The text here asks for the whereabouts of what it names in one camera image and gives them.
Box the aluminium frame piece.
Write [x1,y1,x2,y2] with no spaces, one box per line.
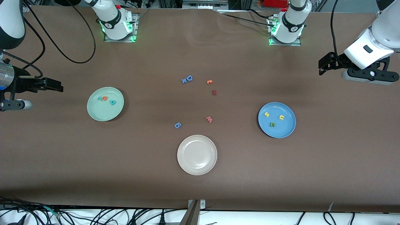
[182,0,228,10]

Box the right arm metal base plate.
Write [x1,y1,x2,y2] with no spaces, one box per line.
[104,13,138,43]

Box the beige plate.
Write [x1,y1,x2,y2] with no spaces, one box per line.
[177,134,218,176]

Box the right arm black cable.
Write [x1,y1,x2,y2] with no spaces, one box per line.
[0,0,97,78]

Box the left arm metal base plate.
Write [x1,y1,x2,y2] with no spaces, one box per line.
[269,17,302,47]

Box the light green plate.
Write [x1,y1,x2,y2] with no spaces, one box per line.
[87,87,125,122]

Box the teal floor cable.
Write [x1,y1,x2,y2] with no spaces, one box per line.
[43,205,61,218]

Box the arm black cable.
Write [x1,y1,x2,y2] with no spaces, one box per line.
[330,0,339,63]
[0,0,97,78]

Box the blue plate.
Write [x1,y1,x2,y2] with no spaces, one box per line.
[258,102,297,139]

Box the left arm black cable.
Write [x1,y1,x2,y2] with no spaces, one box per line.
[330,0,339,63]

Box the short black table cable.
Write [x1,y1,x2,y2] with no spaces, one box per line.
[247,9,275,21]

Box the long black table cable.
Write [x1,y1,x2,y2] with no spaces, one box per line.
[216,11,277,28]

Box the red box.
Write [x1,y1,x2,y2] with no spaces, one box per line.
[263,0,288,8]

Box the brown table cover sheet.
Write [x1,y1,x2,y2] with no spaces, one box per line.
[0,6,400,213]

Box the metal table leg bracket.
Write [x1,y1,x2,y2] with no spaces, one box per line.
[179,199,206,225]

